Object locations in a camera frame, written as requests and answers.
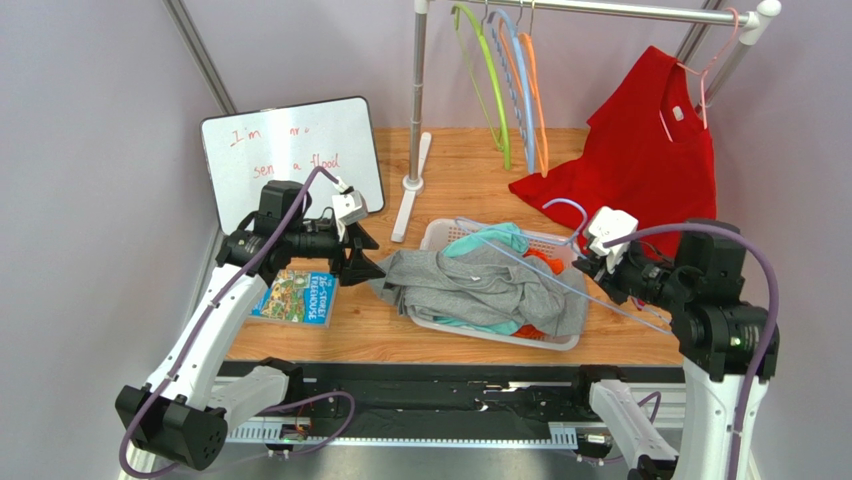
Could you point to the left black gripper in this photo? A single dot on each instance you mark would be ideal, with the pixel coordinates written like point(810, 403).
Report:
point(358, 269)

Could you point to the orange hanger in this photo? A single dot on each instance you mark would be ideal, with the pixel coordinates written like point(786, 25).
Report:
point(524, 25)

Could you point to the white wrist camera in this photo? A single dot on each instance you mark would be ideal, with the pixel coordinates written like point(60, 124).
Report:
point(348, 207)
point(606, 225)

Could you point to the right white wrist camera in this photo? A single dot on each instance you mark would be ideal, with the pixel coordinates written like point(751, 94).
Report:
point(606, 225)

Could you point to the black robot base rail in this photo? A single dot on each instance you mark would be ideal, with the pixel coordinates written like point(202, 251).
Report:
point(453, 405)

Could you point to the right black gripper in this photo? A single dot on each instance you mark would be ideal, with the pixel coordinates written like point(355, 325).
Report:
point(600, 270)

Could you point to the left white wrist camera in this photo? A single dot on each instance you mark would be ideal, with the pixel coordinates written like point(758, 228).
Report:
point(348, 207)

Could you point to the grey t shirt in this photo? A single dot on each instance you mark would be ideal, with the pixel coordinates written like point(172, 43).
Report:
point(482, 287)

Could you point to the teal t shirt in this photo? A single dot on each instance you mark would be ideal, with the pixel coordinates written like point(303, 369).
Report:
point(509, 235)

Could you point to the light blue wire hanger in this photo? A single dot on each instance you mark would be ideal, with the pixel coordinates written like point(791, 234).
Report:
point(464, 222)

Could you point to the blue treehouse book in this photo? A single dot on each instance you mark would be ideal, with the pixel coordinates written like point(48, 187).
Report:
point(298, 297)

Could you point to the pink wire hanger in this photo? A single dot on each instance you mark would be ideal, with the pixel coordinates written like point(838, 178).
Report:
point(702, 80)

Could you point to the orange t shirt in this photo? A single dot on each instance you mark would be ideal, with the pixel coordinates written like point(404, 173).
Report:
point(528, 331)

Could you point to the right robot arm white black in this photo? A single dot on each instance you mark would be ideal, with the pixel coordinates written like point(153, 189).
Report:
point(722, 295)

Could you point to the metal clothes rack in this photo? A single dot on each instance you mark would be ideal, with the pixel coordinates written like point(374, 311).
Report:
point(750, 25)

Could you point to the green hanger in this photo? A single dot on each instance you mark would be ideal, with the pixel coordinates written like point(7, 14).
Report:
point(491, 104)

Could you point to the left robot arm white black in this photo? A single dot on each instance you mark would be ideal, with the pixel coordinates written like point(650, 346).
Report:
point(177, 417)

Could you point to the blue plastic notched hanger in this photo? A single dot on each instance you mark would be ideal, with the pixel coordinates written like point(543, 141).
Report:
point(512, 57)

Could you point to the white plastic laundry basket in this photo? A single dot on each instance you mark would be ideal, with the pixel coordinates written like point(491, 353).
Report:
point(442, 232)

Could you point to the white dry-erase board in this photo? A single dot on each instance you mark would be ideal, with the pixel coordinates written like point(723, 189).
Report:
point(245, 151)

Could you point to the red t shirt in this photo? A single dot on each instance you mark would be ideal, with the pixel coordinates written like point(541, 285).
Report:
point(648, 153)

